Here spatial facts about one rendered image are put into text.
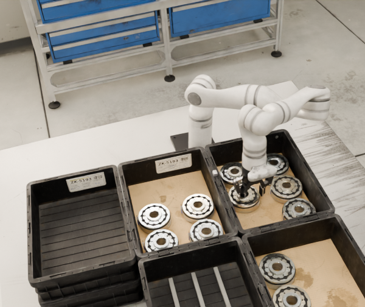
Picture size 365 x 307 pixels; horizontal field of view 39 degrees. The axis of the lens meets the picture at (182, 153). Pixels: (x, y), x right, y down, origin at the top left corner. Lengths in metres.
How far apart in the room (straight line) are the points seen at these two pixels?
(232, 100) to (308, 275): 0.64
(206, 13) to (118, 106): 0.86
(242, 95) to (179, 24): 1.82
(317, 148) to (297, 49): 2.00
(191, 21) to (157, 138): 1.54
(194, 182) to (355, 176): 0.62
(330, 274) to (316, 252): 0.08
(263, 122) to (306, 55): 2.55
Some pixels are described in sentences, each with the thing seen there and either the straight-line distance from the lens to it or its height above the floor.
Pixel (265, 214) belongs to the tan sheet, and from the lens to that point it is 1.67.
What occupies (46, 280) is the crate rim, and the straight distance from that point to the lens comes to 1.48.
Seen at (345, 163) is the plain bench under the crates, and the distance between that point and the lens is 2.06.
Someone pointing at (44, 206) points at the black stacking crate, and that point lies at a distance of 1.80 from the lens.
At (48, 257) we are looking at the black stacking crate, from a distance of 1.66.
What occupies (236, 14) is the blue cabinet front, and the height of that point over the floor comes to 0.39.
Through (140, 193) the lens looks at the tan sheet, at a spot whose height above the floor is 0.83.
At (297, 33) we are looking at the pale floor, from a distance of 4.23.
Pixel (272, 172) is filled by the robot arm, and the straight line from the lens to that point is 1.55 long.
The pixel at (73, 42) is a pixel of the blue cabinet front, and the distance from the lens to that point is 3.42.
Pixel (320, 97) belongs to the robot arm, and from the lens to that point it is 1.69.
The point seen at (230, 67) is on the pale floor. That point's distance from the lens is 3.80.
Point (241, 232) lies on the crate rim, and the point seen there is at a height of 0.93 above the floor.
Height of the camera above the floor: 2.10
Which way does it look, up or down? 43 degrees down
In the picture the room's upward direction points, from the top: 5 degrees counter-clockwise
